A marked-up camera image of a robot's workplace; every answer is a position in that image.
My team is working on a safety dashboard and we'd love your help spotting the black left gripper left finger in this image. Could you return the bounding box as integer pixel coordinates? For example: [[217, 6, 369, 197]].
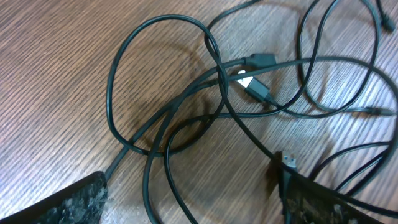
[[1, 171, 108, 224]]

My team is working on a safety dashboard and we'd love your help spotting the thin black USB cable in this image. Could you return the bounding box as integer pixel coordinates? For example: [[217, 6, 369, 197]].
[[164, 0, 398, 224]]

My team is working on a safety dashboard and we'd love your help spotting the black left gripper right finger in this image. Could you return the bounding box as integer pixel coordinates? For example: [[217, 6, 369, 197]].
[[277, 168, 379, 224]]

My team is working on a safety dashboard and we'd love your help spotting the long thin black cable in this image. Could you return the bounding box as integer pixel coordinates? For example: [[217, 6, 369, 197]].
[[105, 0, 398, 218]]

